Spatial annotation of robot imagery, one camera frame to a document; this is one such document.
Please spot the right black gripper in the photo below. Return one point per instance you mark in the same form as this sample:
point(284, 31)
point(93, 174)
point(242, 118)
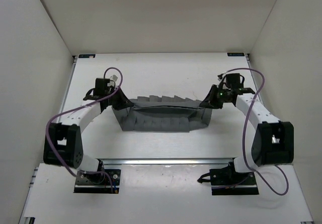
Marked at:
point(210, 101)

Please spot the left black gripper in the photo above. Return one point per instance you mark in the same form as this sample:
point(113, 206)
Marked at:
point(124, 102)

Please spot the grey pleated skirt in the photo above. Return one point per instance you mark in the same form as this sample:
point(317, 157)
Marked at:
point(163, 114)

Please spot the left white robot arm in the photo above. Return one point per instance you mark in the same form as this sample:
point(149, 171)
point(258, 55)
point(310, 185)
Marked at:
point(63, 135)

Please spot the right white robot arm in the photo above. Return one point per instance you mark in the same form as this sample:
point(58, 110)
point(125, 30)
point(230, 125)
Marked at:
point(274, 139)

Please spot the right blue corner label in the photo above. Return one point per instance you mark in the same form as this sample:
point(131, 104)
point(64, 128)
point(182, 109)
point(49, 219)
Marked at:
point(235, 54)

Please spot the blue corner label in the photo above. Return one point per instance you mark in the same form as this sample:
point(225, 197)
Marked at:
point(86, 56)
point(235, 54)

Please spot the left blue corner label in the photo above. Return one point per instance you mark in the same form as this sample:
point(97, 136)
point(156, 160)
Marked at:
point(86, 56)

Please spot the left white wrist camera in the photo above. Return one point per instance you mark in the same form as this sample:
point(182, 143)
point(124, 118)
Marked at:
point(113, 78)

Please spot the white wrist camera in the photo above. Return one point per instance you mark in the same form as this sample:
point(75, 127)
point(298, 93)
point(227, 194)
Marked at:
point(113, 78)
point(221, 75)

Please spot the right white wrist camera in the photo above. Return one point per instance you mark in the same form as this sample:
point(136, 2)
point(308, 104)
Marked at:
point(221, 75)

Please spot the silver aluminium front rail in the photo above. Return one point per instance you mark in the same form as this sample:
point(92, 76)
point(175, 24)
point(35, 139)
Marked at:
point(168, 161)

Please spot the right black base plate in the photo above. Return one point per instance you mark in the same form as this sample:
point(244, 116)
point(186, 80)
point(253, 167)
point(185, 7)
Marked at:
point(227, 182)

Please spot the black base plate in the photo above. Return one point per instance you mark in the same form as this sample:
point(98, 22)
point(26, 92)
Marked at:
point(98, 183)
point(227, 182)

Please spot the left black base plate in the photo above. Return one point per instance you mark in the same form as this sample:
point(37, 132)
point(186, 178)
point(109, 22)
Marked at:
point(98, 183)

